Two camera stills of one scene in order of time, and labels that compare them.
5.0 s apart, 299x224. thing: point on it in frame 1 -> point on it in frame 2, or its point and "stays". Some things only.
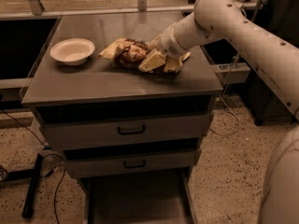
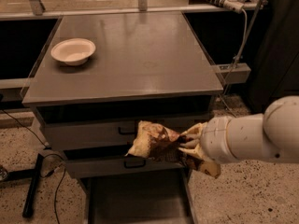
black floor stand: x=29 y=175 stays
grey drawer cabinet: x=131 y=135 stays
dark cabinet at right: x=282 y=19 stays
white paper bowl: x=73 y=51 stays
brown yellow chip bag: x=129 y=53 -> x=158 y=141
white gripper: x=165 y=46 -> x=214 y=141
